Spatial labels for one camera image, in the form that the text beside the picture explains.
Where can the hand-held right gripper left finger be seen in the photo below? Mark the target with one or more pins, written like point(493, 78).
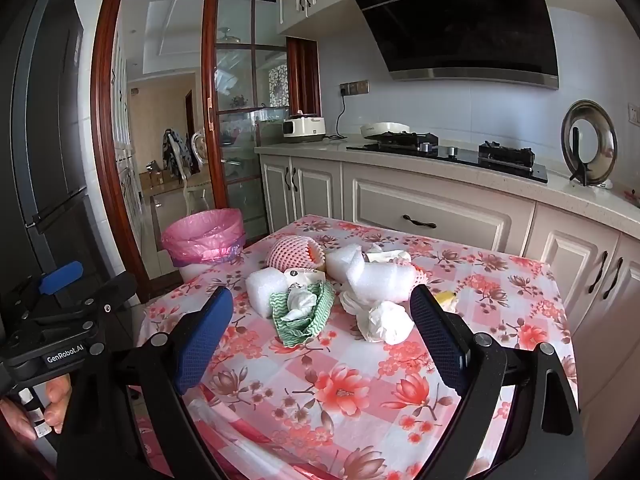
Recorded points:
point(205, 342)

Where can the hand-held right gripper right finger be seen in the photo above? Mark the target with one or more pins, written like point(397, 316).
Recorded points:
point(440, 342)

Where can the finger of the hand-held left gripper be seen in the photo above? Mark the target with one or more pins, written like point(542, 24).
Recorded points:
point(117, 290)
point(60, 277)

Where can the yellow sponge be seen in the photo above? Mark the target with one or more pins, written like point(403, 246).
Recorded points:
point(446, 302)

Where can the white paper ball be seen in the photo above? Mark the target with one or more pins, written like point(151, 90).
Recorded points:
point(387, 322)

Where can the large white foam sheet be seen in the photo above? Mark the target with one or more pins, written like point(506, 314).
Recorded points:
point(380, 280)

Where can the green wavy striped cloth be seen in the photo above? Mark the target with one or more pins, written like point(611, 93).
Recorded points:
point(300, 334)

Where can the white plastic wrap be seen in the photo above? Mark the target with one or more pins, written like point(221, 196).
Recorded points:
point(352, 301)

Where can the white bin with pink bag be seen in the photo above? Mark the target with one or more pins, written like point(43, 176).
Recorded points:
point(202, 237)

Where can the small white tissue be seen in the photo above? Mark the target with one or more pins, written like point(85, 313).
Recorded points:
point(300, 302)

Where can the white tissue packet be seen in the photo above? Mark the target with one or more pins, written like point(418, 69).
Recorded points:
point(306, 276)

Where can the pink foam fruit net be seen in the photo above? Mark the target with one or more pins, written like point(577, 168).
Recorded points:
point(290, 255)

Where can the person's left hand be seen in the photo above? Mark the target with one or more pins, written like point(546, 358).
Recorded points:
point(60, 405)

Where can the pink floral tablecloth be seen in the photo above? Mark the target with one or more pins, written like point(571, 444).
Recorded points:
point(330, 400)

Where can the white cabinet with small drawers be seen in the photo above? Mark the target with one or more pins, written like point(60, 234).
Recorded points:
point(125, 160)

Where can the white chair with draped clothes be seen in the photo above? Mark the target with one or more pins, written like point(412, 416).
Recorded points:
point(177, 160)

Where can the black refrigerator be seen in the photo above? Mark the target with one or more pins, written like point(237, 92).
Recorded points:
point(45, 135)

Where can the white corner base cabinet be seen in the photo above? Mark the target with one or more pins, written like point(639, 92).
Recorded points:
point(595, 280)

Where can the white two-door base cabinet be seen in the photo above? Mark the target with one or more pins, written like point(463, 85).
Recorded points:
point(300, 190)

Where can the black glass gas stove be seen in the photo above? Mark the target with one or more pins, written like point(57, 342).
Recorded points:
point(450, 152)

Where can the beige speckled kitchen countertop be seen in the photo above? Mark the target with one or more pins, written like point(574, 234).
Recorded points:
point(575, 195)

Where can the wood framed glass sliding door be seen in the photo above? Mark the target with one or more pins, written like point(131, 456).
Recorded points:
point(235, 110)

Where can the white electric pan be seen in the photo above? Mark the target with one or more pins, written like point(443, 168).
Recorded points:
point(382, 129)

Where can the black lid stand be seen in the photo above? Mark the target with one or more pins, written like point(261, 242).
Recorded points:
point(577, 160)

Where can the white rice cooker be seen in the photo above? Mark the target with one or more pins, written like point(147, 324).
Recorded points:
point(302, 127)

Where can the glass pot lid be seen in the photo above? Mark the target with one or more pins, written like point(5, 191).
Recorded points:
point(597, 135)

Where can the black range hood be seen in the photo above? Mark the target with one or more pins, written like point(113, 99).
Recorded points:
point(450, 20)

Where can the red wooden door frame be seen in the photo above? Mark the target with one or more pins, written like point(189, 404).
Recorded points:
point(102, 110)

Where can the grey wall outlet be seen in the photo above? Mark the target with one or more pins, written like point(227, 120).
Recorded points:
point(354, 88)

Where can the beige wall switch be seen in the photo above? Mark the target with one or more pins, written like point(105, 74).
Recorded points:
point(635, 114)

